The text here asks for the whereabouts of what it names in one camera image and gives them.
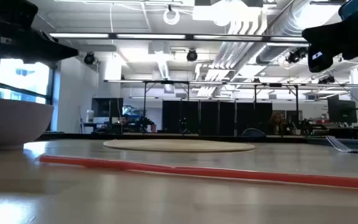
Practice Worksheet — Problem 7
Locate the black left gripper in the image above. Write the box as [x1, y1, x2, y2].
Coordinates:
[0, 0, 79, 65]

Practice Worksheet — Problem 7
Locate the blue round bowl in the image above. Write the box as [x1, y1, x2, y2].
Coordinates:
[0, 97, 55, 151]

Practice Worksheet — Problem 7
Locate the silver metal fork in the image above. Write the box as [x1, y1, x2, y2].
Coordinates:
[324, 135, 358, 154]

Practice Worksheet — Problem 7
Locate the black computer monitor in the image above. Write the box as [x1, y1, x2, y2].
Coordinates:
[91, 98, 124, 118]
[327, 95, 358, 124]

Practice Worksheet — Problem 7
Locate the person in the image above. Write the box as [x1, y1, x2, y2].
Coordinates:
[267, 111, 291, 136]
[118, 114, 136, 134]

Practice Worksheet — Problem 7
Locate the dark office chair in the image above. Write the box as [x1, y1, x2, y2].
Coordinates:
[241, 128, 266, 138]

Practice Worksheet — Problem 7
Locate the long ceiling light bar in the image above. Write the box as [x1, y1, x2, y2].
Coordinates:
[104, 79, 358, 88]
[48, 32, 309, 43]

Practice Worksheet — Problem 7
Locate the round woven straw placemat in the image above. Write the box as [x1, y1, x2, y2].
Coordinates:
[103, 139, 255, 153]

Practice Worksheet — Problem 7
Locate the long orange straw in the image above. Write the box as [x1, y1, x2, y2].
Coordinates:
[39, 154, 358, 190]

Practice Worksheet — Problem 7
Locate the silver ventilation duct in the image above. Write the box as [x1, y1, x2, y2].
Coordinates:
[255, 0, 341, 65]

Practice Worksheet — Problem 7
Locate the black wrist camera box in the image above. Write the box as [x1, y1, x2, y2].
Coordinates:
[338, 0, 358, 21]

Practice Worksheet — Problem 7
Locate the black metal rig frame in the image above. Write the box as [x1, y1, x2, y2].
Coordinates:
[253, 83, 300, 134]
[142, 80, 191, 134]

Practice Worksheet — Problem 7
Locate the black partition wall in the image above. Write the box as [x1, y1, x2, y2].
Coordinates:
[162, 100, 273, 137]

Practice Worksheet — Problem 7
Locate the white ring ceiling fixture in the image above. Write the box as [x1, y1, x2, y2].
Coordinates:
[163, 9, 181, 26]

